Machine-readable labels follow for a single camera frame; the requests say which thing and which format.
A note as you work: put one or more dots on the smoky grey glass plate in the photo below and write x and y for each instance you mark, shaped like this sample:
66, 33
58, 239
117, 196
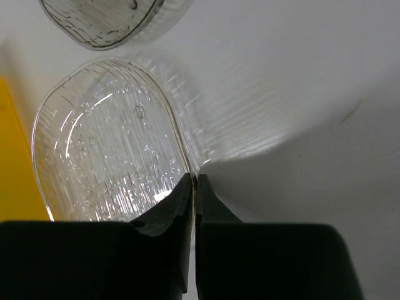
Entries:
101, 25

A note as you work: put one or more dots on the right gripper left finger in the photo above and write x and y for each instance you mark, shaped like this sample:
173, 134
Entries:
146, 258

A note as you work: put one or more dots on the clear glass plate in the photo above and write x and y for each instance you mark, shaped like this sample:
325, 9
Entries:
106, 144

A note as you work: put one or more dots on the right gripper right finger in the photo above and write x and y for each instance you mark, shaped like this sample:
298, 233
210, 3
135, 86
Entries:
251, 260

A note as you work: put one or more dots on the yellow plastic bin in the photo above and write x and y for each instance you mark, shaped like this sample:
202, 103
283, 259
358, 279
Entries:
20, 197

